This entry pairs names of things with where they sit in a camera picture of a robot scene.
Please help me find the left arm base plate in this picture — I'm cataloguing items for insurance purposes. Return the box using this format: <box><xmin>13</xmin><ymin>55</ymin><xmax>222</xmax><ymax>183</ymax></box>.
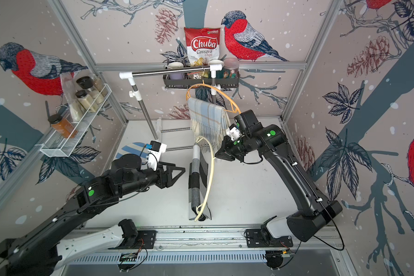
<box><xmin>116</xmin><ymin>230</ymin><xmax>158</xmax><ymax>250</ymax></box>

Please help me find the orange spice jar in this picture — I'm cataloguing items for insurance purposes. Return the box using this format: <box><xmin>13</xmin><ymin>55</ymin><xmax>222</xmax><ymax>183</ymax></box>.
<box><xmin>48</xmin><ymin>114</ymin><xmax>77</xmax><ymax>139</ymax></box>

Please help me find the blue beige plaid scarf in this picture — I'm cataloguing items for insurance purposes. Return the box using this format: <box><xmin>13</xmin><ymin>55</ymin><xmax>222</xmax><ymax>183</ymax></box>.
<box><xmin>187</xmin><ymin>98</ymin><xmax>231</xmax><ymax>152</ymax></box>

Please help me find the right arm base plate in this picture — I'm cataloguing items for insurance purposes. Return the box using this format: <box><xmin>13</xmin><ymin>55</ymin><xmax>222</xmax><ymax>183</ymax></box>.
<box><xmin>243</xmin><ymin>229</ymin><xmax>294</xmax><ymax>248</ymax></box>

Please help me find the red Chuba chips bag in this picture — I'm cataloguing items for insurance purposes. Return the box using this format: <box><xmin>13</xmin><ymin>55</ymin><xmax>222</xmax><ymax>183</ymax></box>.
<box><xmin>184</xmin><ymin>28</ymin><xmax>221</xmax><ymax>67</ymax></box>

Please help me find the pink lid jar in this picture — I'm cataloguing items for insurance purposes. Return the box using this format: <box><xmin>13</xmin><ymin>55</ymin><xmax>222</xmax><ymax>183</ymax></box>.
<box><xmin>223</xmin><ymin>57</ymin><xmax>239</xmax><ymax>78</ymax></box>

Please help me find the purple cup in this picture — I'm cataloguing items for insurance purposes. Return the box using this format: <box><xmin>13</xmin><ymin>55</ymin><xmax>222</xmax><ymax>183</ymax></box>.
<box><xmin>167</xmin><ymin>61</ymin><xmax>185</xmax><ymax>81</ymax></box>

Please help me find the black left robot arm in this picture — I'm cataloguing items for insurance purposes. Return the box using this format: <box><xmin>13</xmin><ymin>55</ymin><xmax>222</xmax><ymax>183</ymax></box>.
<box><xmin>0</xmin><ymin>154</ymin><xmax>186</xmax><ymax>276</ymax></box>

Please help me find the black lid spice jar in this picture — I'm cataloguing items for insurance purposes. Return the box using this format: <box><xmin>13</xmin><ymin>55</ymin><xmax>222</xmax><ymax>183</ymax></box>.
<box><xmin>76</xmin><ymin>77</ymin><xmax>104</xmax><ymax>105</ymax></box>
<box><xmin>75</xmin><ymin>90</ymin><xmax>98</xmax><ymax>113</ymax></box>

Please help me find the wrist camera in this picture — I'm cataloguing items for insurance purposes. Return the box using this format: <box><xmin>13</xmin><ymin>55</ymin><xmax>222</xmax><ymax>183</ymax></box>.
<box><xmin>146</xmin><ymin>141</ymin><xmax>167</xmax><ymax>171</ymax></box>
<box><xmin>226</xmin><ymin>124</ymin><xmax>242</xmax><ymax>141</ymax></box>

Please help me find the blue cream striped round mat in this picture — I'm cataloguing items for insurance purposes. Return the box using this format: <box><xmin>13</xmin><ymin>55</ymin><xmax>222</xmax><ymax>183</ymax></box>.
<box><xmin>116</xmin><ymin>142</ymin><xmax>148</xmax><ymax>161</ymax></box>

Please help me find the clear plastic bag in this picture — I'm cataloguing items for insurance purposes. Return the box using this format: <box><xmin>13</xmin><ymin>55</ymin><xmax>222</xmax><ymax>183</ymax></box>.
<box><xmin>60</xmin><ymin>72</ymin><xmax>85</xmax><ymax>123</ymax></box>

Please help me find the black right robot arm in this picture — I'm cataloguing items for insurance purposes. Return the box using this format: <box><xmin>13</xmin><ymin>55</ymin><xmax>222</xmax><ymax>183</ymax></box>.
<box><xmin>215</xmin><ymin>110</ymin><xmax>342</xmax><ymax>242</ymax></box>

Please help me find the black wall basket shelf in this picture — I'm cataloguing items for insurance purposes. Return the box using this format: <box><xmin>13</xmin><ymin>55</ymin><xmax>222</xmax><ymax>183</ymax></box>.
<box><xmin>163</xmin><ymin>75</ymin><xmax>240</xmax><ymax>89</ymax></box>

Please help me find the orange wooden hanger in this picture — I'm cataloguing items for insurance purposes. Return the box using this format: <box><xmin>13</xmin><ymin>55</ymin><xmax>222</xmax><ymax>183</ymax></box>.
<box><xmin>185</xmin><ymin>82</ymin><xmax>242</xmax><ymax>114</ymax></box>

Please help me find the black grey checked scarf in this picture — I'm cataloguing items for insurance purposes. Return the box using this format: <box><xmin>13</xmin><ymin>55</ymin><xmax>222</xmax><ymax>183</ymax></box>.
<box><xmin>188</xmin><ymin>143</ymin><xmax>209</xmax><ymax>221</ymax></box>

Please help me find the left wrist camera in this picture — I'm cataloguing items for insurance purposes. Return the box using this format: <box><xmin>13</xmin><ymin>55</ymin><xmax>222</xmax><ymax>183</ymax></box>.
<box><xmin>146</xmin><ymin>141</ymin><xmax>167</xmax><ymax>171</ymax></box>

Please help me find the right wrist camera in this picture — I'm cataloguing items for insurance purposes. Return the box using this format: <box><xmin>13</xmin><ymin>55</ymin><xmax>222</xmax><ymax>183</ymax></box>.
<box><xmin>226</xmin><ymin>124</ymin><xmax>242</xmax><ymax>141</ymax></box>

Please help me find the white and steel clothes rack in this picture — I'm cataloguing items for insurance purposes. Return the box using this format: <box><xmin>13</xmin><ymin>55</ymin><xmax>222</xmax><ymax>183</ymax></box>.
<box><xmin>119</xmin><ymin>60</ymin><xmax>224</xmax><ymax>142</ymax></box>

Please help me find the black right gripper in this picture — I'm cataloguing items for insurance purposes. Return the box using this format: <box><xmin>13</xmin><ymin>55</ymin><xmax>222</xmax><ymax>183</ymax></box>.
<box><xmin>213</xmin><ymin>135</ymin><xmax>251</xmax><ymax>162</ymax></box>

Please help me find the white wire wall rack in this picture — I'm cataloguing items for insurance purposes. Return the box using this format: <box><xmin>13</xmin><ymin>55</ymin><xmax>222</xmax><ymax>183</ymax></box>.
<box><xmin>40</xmin><ymin>83</ymin><xmax>112</xmax><ymax>158</ymax></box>

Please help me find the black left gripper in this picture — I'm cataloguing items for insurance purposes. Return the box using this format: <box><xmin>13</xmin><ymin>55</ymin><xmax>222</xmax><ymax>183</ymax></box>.
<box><xmin>121</xmin><ymin>159</ymin><xmax>187</xmax><ymax>196</ymax></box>

